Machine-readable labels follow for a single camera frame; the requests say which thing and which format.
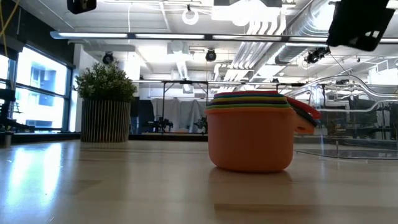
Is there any red plastic measuring cup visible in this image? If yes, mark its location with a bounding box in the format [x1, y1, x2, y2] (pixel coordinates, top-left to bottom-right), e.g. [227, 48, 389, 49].
[216, 90, 323, 121]

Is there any clear plastic basket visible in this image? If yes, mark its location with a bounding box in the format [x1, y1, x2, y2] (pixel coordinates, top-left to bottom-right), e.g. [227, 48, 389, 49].
[284, 74, 398, 161]

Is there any green plastic measuring cup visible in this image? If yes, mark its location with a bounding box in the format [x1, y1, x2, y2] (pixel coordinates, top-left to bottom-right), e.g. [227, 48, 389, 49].
[205, 103, 292, 110]

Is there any orange plastic measuring cup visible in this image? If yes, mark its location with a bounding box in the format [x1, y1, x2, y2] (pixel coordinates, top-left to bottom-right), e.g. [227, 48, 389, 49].
[204, 107, 317, 174]

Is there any black ceiling spotlight cluster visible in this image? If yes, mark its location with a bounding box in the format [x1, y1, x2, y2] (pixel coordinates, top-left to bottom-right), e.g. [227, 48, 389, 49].
[303, 46, 331, 65]

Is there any white cloth cover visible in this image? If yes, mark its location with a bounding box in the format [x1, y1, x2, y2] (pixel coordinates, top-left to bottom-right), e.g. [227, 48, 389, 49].
[150, 98, 208, 133]

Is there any potted plant in striped pot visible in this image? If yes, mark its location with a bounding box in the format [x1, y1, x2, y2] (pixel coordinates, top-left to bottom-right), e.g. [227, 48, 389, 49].
[75, 60, 138, 144]

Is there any large window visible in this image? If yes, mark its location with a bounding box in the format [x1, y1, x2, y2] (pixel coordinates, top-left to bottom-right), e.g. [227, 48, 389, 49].
[0, 43, 75, 131]

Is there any white ring lamp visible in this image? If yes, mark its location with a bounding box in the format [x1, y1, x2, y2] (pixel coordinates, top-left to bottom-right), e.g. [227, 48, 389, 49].
[182, 8, 200, 26]

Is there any black table frame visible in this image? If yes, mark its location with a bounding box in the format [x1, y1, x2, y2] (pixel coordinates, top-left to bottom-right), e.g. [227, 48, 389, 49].
[0, 132, 398, 147]

